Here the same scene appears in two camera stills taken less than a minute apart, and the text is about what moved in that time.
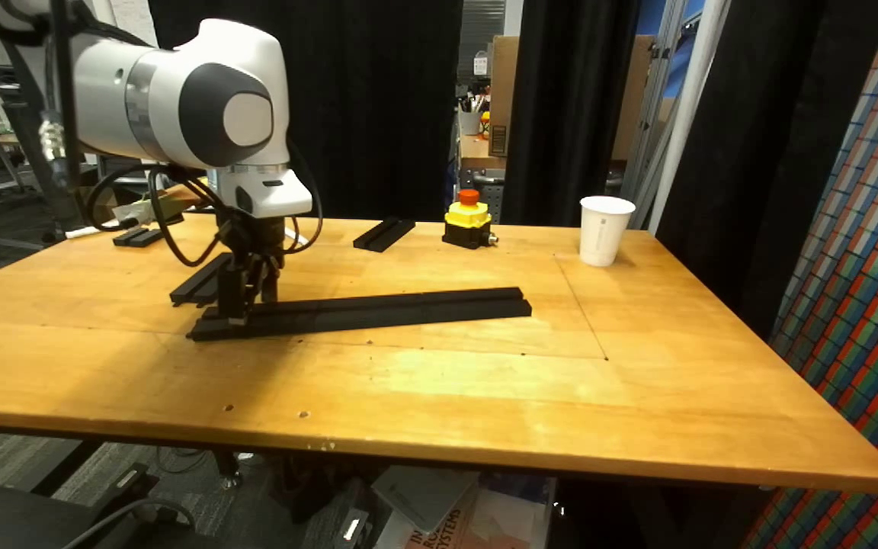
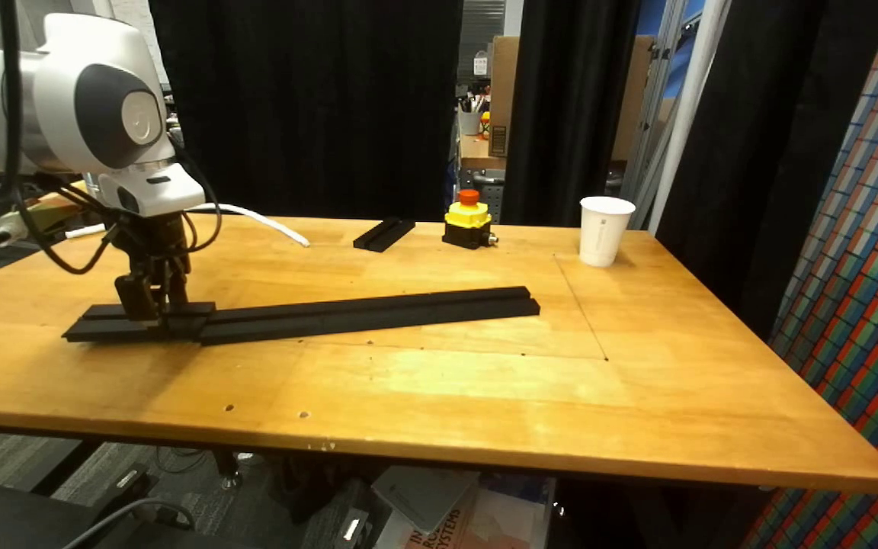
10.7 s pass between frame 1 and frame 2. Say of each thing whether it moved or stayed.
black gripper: moved
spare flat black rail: stayed
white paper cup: stayed
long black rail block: moved
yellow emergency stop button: stayed
